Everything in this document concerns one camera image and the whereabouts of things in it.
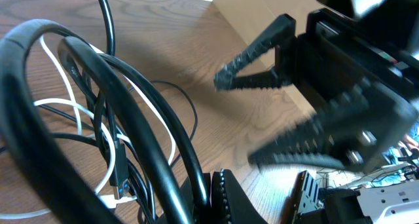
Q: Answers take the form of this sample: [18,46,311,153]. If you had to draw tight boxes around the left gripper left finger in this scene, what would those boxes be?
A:
[153,171,213,224]

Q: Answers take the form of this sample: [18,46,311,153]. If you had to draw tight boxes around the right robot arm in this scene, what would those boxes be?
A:
[213,0,418,172]

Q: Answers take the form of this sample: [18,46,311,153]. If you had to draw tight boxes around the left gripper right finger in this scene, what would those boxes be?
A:
[211,169,267,224]

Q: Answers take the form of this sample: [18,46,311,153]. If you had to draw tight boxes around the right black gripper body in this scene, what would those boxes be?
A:
[294,9,418,172]

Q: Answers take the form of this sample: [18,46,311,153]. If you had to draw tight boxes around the cardboard box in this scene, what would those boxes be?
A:
[213,0,321,116]

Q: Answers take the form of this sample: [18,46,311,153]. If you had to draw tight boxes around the white USB cable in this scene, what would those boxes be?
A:
[0,33,177,221]

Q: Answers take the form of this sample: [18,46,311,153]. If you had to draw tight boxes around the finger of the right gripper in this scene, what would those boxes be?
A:
[213,14,296,91]
[247,113,354,170]

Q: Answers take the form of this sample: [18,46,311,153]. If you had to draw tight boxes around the black USB cable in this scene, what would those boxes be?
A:
[0,0,213,224]

